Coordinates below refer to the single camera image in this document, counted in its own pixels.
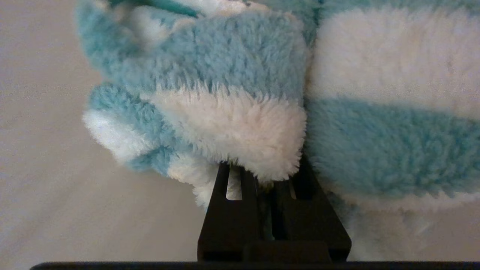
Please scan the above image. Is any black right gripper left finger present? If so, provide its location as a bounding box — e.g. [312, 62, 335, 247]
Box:
[197, 162, 273, 262]

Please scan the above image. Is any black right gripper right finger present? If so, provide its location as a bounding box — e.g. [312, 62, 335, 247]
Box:
[271, 157, 352, 262]

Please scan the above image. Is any green white striped towel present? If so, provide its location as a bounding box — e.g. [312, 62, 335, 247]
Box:
[75, 0, 480, 262]

